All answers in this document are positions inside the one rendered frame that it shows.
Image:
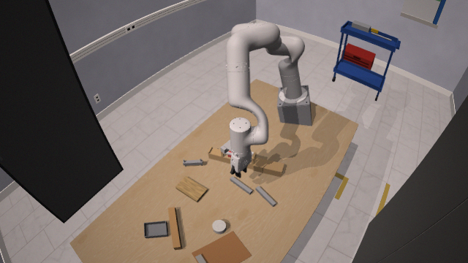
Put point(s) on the black shallow tray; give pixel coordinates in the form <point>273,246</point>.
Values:
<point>155,229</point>

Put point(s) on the grey square stick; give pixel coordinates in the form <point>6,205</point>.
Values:
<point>265,196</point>
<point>241,185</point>

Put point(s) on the grey flat bar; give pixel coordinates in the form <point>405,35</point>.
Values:
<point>193,162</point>

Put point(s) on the long brown wooden beam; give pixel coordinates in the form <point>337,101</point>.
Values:
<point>174,228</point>

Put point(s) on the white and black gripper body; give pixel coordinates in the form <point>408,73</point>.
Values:
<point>240,162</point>

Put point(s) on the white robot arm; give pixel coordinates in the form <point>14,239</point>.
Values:
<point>254,36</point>

